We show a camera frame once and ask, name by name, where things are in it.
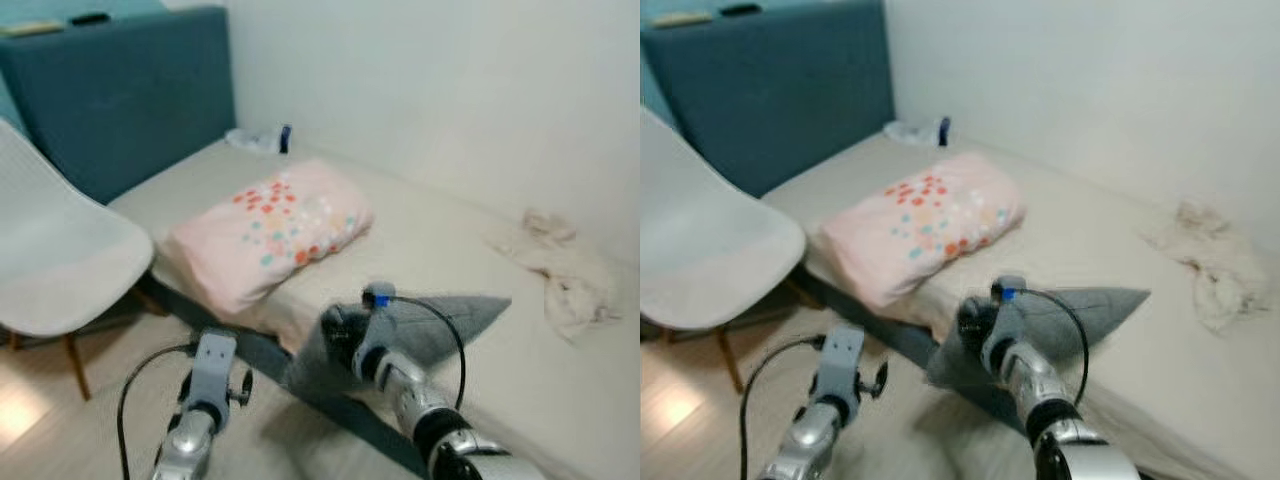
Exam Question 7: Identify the grey pillow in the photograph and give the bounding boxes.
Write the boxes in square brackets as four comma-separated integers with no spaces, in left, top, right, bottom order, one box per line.
[925,286,1152,391]
[280,293,513,401]

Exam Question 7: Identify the pink pillow with coloured dots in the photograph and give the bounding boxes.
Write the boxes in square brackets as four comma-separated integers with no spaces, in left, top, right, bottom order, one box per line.
[160,160,376,317]
[818,152,1029,311]

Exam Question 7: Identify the white shell chair wooden legs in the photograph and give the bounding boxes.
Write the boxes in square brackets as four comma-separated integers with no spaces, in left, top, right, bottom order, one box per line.
[0,118,157,401]
[640,105,807,396]

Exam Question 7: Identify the beige bed mattress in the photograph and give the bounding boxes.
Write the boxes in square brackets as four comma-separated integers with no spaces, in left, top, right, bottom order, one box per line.
[762,125,1280,480]
[108,125,641,480]

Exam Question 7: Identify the crumpled beige cloth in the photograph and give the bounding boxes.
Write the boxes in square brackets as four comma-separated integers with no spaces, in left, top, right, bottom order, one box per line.
[486,208,622,342]

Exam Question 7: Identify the teal upholstered headboard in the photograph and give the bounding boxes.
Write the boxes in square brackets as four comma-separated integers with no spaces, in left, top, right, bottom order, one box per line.
[640,0,895,199]
[0,5,237,206]

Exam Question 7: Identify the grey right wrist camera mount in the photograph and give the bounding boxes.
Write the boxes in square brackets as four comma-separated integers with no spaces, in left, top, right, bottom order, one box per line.
[982,275,1039,377]
[350,283,403,379]

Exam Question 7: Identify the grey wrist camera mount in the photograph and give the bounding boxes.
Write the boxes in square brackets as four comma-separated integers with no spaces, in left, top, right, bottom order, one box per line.
[816,324,867,403]
[350,283,403,379]
[188,330,239,405]
[982,275,1039,377]

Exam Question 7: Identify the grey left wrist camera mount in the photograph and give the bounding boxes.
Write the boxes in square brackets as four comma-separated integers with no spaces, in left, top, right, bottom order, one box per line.
[188,330,239,405]
[816,324,867,403]

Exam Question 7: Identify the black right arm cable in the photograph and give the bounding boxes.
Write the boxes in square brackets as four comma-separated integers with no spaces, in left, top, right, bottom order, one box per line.
[1015,287,1092,407]
[390,292,469,411]

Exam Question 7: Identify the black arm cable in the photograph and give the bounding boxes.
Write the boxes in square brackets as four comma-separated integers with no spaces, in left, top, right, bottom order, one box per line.
[1015,287,1092,407]
[739,334,827,480]
[390,292,469,411]
[116,342,201,480]

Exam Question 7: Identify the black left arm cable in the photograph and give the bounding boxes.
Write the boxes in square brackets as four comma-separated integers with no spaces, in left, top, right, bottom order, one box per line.
[739,334,827,480]
[116,342,201,480]

